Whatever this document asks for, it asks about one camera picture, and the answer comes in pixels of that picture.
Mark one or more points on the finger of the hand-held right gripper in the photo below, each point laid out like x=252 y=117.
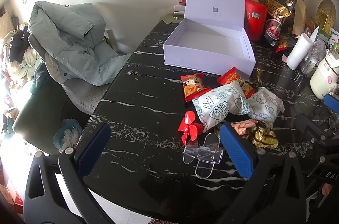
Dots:
x=331 y=103
x=315 y=131

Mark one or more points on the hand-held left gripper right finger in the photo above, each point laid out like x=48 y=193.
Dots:
x=235 y=152

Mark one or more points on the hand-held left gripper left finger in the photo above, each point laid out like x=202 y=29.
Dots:
x=94 y=152

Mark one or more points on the gold shrimp snack packet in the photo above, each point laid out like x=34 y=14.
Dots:
x=262 y=135

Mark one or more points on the white wave-print bread packet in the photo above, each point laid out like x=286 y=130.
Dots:
x=222 y=105

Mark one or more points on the white pastry-print bread packet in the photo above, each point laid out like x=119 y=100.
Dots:
x=264 y=107

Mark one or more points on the red gold-print snack packet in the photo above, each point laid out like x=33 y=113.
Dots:
x=233 y=78

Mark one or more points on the red cartoon-print snack packet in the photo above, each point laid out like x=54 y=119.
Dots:
x=192 y=86

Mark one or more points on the white gift box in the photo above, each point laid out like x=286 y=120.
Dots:
x=212 y=1

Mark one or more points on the person's right hand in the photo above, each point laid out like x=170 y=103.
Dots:
x=327 y=188

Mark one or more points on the cream white kettle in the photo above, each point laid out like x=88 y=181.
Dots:
x=323 y=78

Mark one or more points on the white plastic bin bag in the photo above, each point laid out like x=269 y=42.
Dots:
x=67 y=134

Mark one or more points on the clear plastic bag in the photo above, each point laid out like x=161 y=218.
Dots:
x=315 y=54

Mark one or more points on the grey leaf-print cushion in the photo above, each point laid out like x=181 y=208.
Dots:
x=79 y=97

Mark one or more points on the white paper roll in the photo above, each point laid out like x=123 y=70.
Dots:
x=299 y=52

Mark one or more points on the dark green chair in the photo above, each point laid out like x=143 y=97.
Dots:
x=37 y=118

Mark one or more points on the small orange snack packet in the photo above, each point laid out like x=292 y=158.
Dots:
x=282 y=44

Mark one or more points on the green yellow tea box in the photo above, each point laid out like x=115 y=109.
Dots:
x=327 y=24

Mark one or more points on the brown paper bag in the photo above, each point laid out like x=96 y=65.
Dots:
x=299 y=17

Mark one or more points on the round woven gold plate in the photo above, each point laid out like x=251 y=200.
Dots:
x=327 y=11

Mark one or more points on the black gold food bag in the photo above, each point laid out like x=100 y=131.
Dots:
x=278 y=15

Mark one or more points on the red plastic canister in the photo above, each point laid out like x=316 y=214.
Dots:
x=254 y=20

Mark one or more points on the grey-green padded jacket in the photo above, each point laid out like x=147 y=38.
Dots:
x=71 y=36

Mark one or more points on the pile of clothes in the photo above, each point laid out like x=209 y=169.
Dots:
x=16 y=54

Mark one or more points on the green scalloped mat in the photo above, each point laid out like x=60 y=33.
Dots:
x=169 y=19

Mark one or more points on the white power bank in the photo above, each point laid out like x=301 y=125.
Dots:
x=178 y=11

